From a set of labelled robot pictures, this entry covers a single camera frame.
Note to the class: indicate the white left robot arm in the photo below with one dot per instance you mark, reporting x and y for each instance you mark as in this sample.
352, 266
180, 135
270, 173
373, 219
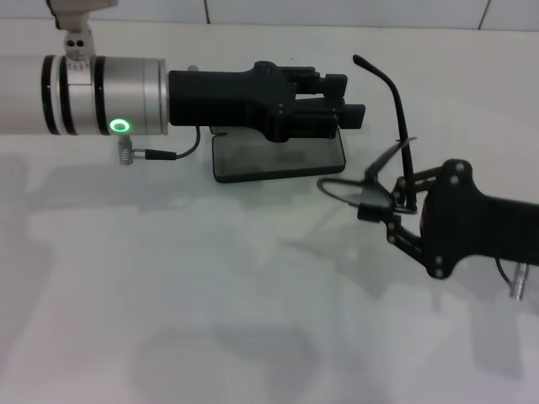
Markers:
84, 97

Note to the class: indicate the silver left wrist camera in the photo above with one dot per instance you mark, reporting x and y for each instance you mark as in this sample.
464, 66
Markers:
76, 12

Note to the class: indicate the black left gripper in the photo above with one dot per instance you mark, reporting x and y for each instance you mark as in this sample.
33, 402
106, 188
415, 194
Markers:
219, 99

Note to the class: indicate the black glasses case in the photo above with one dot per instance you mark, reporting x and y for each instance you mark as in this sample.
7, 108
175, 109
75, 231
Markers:
252, 162

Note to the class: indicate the black glasses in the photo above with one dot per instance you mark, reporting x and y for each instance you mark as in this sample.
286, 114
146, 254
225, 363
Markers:
399, 113

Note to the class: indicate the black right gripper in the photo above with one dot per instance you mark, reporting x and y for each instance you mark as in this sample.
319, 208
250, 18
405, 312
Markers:
476, 227

